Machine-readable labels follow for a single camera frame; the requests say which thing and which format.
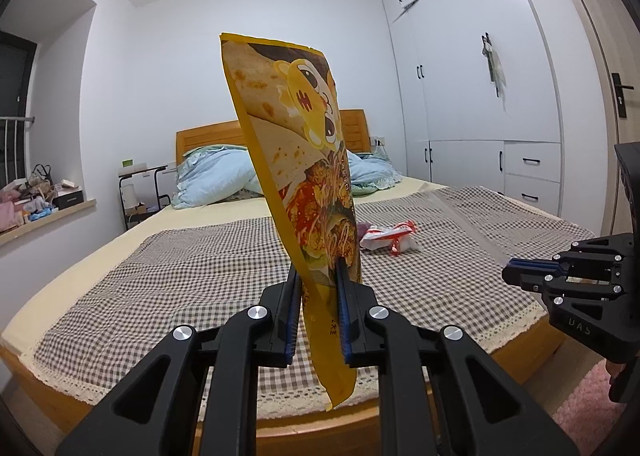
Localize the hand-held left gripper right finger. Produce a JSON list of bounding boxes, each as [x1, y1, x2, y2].
[[334, 257, 581, 456]]

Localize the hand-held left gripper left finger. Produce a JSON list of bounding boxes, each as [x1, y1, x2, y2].
[[55, 266, 303, 456]]

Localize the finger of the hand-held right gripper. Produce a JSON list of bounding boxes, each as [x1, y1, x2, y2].
[[507, 233, 632, 281], [502, 270, 623, 297]]

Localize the yellow snack bag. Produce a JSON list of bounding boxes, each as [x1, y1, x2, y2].
[[219, 32, 363, 412]]

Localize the person's right pink fluffy leg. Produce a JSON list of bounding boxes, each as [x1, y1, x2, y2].
[[550, 360, 628, 443]]

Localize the red white snack wrapper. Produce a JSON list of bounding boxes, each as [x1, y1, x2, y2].
[[360, 220, 418, 257]]

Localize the light blue duvet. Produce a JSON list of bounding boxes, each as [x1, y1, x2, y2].
[[172, 145, 403, 209]]

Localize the wooden bed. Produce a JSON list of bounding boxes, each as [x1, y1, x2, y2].
[[0, 110, 566, 456]]

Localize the grey hanging cloth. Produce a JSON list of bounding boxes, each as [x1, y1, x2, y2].
[[481, 33, 508, 101]]

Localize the cream bed sheet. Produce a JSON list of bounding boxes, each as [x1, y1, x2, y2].
[[0, 176, 451, 352]]

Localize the white wardrobe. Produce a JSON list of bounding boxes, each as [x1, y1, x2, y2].
[[377, 0, 566, 217]]

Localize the black flat box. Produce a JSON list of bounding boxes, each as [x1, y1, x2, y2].
[[52, 190, 83, 211]]

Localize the pink bags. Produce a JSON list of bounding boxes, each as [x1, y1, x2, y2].
[[0, 191, 23, 234]]

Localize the white window railing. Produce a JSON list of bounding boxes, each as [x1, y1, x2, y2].
[[0, 116, 36, 187]]

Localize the dark window pane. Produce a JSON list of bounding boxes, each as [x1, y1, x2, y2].
[[0, 30, 38, 117]]

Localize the black door handle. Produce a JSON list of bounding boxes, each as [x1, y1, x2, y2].
[[611, 72, 628, 119]]

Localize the black frame side table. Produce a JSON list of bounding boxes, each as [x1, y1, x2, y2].
[[118, 165, 173, 231]]

